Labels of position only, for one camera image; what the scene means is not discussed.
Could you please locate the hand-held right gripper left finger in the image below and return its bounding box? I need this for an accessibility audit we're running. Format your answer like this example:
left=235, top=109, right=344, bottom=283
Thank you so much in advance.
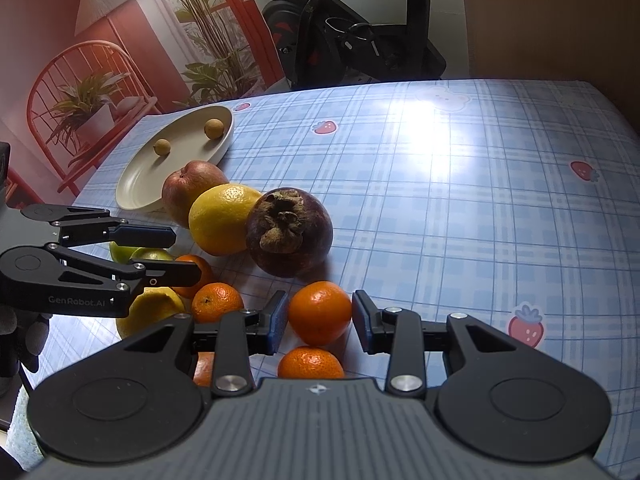
left=122, top=290, right=290, bottom=396

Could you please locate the black exercise bike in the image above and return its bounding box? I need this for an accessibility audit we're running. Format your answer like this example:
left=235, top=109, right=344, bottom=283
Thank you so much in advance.
left=257, top=0, right=449, bottom=92

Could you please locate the light green lime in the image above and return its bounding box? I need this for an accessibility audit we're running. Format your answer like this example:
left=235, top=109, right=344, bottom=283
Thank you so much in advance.
left=109, top=242, right=137, bottom=264

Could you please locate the cream round plate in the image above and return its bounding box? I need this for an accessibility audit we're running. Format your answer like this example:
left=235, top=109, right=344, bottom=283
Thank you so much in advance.
left=115, top=105, right=235, bottom=213

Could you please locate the orange mandarin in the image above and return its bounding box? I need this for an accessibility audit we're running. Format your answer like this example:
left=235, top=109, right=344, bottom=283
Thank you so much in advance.
left=288, top=281, right=354, bottom=347
left=192, top=352, right=216, bottom=387
left=191, top=282, right=245, bottom=325
left=277, top=345, right=346, bottom=380
left=172, top=254, right=214, bottom=300

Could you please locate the person's left hand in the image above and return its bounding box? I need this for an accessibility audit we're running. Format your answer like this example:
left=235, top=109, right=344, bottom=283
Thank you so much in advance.
left=0, top=305, right=51, bottom=379

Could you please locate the wooden door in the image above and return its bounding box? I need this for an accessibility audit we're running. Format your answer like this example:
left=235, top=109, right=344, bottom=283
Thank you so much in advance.
left=457, top=0, right=640, bottom=136

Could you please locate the blue plaid tablecloth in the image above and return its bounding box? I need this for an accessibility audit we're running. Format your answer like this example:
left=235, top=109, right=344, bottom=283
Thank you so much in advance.
left=30, top=78, right=640, bottom=467

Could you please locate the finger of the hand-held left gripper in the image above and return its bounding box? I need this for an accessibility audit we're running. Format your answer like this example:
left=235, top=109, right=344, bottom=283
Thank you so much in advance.
left=44, top=242, right=204, bottom=319
left=21, top=203, right=177, bottom=250

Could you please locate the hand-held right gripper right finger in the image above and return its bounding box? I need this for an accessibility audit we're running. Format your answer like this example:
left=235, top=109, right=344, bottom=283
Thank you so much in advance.
left=351, top=289, right=521, bottom=396

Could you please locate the red apple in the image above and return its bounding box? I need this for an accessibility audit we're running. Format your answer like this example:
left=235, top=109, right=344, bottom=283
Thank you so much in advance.
left=161, top=160, right=231, bottom=227

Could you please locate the printed wall backdrop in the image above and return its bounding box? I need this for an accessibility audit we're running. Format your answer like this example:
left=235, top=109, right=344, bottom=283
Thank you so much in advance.
left=0, top=0, right=292, bottom=211

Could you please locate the yellow lemon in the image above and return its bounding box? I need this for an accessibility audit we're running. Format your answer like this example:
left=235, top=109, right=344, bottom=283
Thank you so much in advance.
left=188, top=183, right=264, bottom=257
left=115, top=285, right=187, bottom=340

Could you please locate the purple mangosteen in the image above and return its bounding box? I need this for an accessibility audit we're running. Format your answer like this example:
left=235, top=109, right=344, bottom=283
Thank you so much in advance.
left=244, top=187, right=335, bottom=279

